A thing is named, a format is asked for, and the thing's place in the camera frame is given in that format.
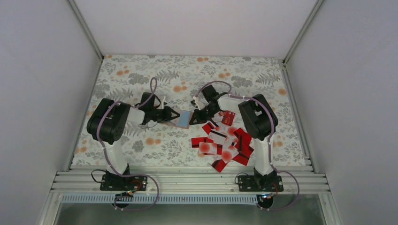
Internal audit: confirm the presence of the tan leather card holder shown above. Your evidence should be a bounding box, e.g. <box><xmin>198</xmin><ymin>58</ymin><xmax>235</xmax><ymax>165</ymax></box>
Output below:
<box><xmin>169</xmin><ymin>108</ymin><xmax>192</xmax><ymax>129</ymax></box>

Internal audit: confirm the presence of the red card with gold print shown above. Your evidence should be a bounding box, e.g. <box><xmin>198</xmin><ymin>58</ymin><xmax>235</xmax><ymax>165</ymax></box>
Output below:
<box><xmin>221</xmin><ymin>111</ymin><xmax>236</xmax><ymax>126</ymax></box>

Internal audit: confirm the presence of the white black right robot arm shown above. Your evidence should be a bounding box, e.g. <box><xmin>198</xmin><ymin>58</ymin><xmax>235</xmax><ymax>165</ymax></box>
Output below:
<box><xmin>191</xmin><ymin>93</ymin><xmax>278</xmax><ymax>191</ymax></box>

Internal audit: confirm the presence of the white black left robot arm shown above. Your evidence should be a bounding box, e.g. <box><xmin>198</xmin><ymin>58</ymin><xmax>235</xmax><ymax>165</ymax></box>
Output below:
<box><xmin>86</xmin><ymin>97</ymin><xmax>181</xmax><ymax>190</ymax></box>

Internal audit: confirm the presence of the red card bottom of pile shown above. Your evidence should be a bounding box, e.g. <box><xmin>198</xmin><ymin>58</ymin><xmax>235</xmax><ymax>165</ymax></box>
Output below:
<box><xmin>211</xmin><ymin>159</ymin><xmax>228</xmax><ymax>173</ymax></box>

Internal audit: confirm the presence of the floral patterned table mat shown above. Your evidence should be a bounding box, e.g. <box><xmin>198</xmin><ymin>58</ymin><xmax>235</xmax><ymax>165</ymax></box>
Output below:
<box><xmin>86</xmin><ymin>55</ymin><xmax>305</xmax><ymax>166</ymax></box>

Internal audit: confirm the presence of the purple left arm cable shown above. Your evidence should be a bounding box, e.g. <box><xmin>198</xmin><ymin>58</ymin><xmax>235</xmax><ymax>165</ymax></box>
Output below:
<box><xmin>95</xmin><ymin>77</ymin><xmax>160</xmax><ymax>212</ymax></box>

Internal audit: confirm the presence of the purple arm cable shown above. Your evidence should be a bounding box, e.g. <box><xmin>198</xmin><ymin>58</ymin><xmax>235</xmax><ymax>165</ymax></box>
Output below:
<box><xmin>95</xmin><ymin>77</ymin><xmax>160</xmax><ymax>212</ymax></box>
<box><xmin>194</xmin><ymin>81</ymin><xmax>301</xmax><ymax>212</ymax></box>

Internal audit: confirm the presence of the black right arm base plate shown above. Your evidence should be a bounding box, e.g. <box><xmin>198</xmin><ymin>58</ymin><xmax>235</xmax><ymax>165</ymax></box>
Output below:
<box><xmin>237</xmin><ymin>175</ymin><xmax>284</xmax><ymax>192</ymax></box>

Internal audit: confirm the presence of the perforated grey cable duct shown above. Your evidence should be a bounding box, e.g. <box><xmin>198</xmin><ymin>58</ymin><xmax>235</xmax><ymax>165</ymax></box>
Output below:
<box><xmin>60</xmin><ymin>193</ymin><xmax>257</xmax><ymax>205</ymax></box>

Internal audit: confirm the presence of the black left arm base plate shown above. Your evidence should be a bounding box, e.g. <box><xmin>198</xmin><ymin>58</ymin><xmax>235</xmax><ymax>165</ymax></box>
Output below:
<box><xmin>100</xmin><ymin>173</ymin><xmax>148</xmax><ymax>191</ymax></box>

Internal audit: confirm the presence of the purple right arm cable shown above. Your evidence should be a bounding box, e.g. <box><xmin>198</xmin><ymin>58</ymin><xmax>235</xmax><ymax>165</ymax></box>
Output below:
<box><xmin>194</xmin><ymin>81</ymin><xmax>301</xmax><ymax>212</ymax></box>

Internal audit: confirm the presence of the aluminium rail frame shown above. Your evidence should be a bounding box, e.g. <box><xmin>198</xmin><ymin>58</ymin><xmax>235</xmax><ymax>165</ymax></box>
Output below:
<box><xmin>51</xmin><ymin>166</ymin><xmax>330</xmax><ymax>194</ymax></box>

